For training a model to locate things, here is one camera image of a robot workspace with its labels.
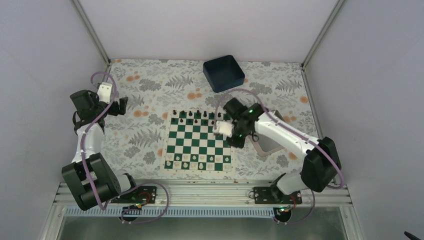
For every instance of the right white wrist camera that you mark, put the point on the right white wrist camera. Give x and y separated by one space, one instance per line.
224 128

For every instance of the dark blue square bin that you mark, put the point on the dark blue square bin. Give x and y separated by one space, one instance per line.
223 73

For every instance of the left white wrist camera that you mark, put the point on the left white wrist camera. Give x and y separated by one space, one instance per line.
104 92

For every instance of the aluminium rail frame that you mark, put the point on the aluminium rail frame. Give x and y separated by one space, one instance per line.
207 210

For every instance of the metal tray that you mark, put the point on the metal tray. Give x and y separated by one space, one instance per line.
264 145

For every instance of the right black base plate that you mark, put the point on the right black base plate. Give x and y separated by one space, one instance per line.
266 195

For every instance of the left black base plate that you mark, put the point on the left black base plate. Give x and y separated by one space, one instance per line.
142 195

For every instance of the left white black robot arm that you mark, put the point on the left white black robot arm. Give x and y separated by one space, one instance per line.
88 176

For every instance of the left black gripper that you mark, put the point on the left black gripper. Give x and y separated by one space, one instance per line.
114 111

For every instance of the green white chess board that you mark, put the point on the green white chess board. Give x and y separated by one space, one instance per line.
196 140

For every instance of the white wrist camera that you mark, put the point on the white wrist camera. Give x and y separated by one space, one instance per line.
224 128
104 92

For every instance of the floral patterned table mat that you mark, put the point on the floral patterned table mat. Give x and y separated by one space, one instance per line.
133 142

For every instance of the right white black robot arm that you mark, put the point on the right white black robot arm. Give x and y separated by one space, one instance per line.
320 160

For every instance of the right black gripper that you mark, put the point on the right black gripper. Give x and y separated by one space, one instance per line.
239 144

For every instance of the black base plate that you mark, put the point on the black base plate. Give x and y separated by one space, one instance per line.
142 195
266 195

